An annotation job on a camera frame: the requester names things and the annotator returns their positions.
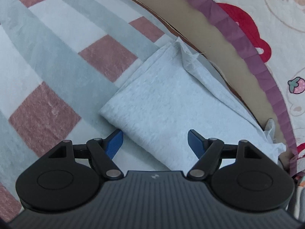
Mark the light grey sweatshirt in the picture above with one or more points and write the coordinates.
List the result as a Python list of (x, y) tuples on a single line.
[(166, 105)]

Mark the tan mattress edge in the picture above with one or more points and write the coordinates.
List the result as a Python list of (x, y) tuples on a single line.
[(190, 23)]

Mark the pink grey plaid bed sheet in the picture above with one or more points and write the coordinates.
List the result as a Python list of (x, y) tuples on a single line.
[(59, 52)]

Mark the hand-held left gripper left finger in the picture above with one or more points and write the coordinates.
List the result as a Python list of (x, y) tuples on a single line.
[(114, 144)]

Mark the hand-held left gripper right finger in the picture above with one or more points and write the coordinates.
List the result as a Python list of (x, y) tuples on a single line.
[(196, 144)]

